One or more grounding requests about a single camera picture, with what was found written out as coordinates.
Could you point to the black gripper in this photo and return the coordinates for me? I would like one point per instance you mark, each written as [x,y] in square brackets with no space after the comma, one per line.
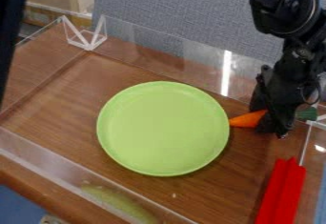
[285,88]

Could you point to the orange toy carrot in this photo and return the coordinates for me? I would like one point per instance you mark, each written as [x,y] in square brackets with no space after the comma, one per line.
[249,119]

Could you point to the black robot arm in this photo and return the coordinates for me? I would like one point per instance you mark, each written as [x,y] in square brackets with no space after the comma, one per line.
[294,20]

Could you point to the green round plate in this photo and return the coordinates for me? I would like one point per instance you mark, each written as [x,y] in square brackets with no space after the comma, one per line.
[163,128]

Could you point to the red plastic bracket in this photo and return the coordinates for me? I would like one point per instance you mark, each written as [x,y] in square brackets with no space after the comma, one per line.
[281,198]

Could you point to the clear acrylic triangle bracket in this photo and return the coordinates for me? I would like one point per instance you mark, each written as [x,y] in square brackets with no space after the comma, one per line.
[87,40]

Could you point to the clear acrylic tray wall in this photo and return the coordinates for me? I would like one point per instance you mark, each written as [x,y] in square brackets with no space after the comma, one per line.
[51,159]

